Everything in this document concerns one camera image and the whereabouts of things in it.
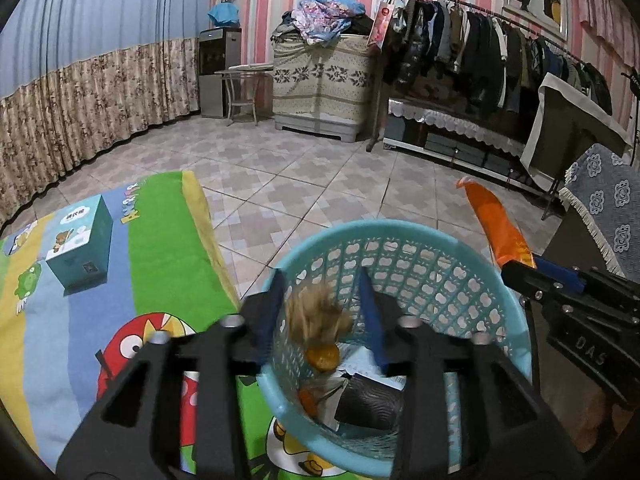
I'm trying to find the white lace cloth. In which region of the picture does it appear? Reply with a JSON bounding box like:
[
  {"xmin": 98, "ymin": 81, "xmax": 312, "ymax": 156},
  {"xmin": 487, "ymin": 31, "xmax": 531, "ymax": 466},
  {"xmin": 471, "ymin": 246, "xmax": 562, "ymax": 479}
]
[{"xmin": 387, "ymin": 99, "xmax": 533, "ymax": 158}]

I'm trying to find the small metal side table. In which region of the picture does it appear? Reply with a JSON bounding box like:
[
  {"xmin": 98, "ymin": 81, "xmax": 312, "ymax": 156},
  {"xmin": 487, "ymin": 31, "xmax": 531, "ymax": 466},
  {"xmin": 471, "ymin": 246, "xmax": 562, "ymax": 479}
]
[{"xmin": 215, "ymin": 62, "xmax": 275, "ymax": 127}]

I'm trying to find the grey water dispenser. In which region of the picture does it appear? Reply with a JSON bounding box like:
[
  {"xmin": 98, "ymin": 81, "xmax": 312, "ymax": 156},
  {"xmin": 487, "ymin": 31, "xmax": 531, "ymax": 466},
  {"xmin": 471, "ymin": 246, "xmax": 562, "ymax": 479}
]
[{"xmin": 198, "ymin": 27, "xmax": 243, "ymax": 120}]

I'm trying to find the teal cardboard box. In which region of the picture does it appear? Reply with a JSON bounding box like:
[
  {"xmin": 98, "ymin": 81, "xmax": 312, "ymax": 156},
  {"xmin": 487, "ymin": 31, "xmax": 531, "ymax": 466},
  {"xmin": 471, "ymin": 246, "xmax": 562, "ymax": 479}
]
[{"xmin": 45, "ymin": 194, "xmax": 115, "ymax": 291}]

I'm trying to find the light blue plastic basket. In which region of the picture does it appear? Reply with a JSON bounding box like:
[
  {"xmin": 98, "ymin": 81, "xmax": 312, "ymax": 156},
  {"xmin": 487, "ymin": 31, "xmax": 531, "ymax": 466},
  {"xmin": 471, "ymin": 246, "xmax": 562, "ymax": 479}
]
[{"xmin": 256, "ymin": 219, "xmax": 533, "ymax": 478}]

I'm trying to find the row of hanging clothes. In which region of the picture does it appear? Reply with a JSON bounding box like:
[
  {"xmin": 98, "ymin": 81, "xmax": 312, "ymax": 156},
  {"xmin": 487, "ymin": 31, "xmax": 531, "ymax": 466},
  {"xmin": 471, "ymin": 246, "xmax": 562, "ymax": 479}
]
[{"xmin": 385, "ymin": 0, "xmax": 613, "ymax": 121}]

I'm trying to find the blue patterned fringed cloth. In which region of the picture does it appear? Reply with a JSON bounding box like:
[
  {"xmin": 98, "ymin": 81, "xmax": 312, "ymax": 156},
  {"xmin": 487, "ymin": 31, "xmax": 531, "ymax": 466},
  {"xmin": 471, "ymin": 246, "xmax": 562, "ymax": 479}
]
[{"xmin": 559, "ymin": 142, "xmax": 640, "ymax": 281}]

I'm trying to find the patterned beige cover cloth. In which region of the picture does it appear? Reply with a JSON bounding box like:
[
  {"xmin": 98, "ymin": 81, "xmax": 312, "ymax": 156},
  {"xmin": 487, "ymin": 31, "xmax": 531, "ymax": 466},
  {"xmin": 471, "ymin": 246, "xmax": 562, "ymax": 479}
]
[{"xmin": 271, "ymin": 35, "xmax": 376, "ymax": 126}]

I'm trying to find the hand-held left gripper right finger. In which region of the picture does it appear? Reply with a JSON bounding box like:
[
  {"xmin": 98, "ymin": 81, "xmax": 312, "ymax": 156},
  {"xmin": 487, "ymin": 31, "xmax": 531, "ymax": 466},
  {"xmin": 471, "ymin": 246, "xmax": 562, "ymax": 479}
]
[{"xmin": 357, "ymin": 266, "xmax": 583, "ymax": 480}]

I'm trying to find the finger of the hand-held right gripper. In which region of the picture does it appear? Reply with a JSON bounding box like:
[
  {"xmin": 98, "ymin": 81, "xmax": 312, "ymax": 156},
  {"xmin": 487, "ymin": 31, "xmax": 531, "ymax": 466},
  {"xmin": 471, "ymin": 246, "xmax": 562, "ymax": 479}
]
[
  {"xmin": 532, "ymin": 256, "xmax": 587, "ymax": 293},
  {"xmin": 501, "ymin": 260, "xmax": 557, "ymax": 304}
]

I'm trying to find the cartoon bird printed mat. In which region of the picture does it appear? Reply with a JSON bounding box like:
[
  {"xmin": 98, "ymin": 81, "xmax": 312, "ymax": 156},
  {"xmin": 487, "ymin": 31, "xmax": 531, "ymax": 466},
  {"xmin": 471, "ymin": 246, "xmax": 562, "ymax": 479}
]
[{"xmin": 0, "ymin": 170, "xmax": 351, "ymax": 480}]

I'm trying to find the pile of clothes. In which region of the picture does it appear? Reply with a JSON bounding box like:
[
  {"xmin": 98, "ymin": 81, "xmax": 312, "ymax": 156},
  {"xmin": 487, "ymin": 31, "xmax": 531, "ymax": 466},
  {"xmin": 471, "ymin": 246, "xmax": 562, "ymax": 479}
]
[{"xmin": 272, "ymin": 0, "xmax": 376, "ymax": 48}]

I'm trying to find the brown drawstring pouch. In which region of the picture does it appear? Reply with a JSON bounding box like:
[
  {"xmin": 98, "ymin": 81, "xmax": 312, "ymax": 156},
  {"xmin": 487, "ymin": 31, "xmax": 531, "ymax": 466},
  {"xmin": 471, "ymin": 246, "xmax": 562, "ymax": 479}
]
[{"xmin": 284, "ymin": 280, "xmax": 355, "ymax": 348}]

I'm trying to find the blue covered water bottle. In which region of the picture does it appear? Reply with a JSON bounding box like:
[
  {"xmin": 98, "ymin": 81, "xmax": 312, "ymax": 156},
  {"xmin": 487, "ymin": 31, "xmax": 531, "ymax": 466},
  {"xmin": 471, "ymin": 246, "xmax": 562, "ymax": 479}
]
[{"xmin": 207, "ymin": 2, "xmax": 241, "ymax": 28}]

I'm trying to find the orange snack wrapper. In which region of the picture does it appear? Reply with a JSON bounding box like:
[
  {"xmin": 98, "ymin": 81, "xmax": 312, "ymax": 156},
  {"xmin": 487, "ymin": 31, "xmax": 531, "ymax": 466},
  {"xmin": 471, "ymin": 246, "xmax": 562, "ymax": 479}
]
[{"xmin": 456, "ymin": 177, "xmax": 537, "ymax": 270}]

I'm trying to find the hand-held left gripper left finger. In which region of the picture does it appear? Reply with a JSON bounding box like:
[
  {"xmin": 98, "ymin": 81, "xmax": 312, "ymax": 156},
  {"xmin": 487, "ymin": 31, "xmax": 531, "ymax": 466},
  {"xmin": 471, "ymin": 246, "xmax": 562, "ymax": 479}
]
[{"xmin": 56, "ymin": 269, "xmax": 287, "ymax": 480}]

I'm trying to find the red hanging bag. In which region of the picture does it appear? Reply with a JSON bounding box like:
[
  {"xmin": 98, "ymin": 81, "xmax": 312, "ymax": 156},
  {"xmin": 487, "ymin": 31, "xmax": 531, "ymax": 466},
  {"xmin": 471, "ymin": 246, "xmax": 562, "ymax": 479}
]
[{"xmin": 367, "ymin": 2, "xmax": 397, "ymax": 52}]

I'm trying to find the black round container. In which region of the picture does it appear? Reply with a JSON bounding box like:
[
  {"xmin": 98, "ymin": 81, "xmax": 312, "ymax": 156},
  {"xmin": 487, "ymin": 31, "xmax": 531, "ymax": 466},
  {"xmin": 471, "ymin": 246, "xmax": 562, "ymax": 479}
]
[{"xmin": 334, "ymin": 372, "xmax": 406, "ymax": 431}]

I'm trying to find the dark board with beige border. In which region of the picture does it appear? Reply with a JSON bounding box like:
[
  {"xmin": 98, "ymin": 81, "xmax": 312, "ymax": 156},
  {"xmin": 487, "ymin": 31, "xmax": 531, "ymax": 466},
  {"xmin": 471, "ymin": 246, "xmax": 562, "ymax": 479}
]
[{"xmin": 520, "ymin": 72, "xmax": 633, "ymax": 193}]

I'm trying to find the low cabinet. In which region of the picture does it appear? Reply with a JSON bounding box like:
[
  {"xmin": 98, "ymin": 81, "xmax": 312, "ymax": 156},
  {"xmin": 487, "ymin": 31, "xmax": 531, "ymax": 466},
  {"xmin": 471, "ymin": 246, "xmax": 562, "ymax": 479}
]
[{"xmin": 382, "ymin": 97, "xmax": 541, "ymax": 186}]

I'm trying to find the orange round plastic piece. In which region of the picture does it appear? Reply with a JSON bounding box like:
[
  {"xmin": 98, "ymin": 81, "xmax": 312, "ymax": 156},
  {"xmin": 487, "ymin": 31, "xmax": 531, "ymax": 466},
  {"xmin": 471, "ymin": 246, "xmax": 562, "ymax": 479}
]
[
  {"xmin": 306, "ymin": 342, "xmax": 342, "ymax": 373},
  {"xmin": 298, "ymin": 387, "xmax": 321, "ymax": 418}
]

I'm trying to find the blue and floral curtain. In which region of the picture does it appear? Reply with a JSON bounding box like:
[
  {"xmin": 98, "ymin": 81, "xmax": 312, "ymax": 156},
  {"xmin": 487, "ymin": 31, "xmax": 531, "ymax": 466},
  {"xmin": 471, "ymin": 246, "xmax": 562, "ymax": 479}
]
[{"xmin": 0, "ymin": 0, "xmax": 221, "ymax": 231}]

